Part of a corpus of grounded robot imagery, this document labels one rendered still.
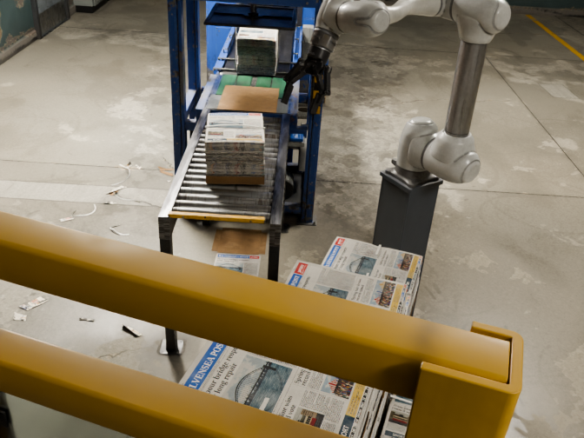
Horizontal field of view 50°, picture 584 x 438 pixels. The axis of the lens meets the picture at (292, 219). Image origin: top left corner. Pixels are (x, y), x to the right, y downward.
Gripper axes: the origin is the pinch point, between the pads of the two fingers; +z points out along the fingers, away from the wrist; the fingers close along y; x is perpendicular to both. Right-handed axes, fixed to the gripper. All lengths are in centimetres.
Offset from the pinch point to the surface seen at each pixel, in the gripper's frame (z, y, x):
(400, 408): 84, 62, 35
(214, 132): 22, -82, 46
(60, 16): -28, -682, 282
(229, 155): 29, -69, 48
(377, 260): 44, 21, 56
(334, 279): 48, 38, 2
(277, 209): 44, -38, 58
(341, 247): 46, 5, 53
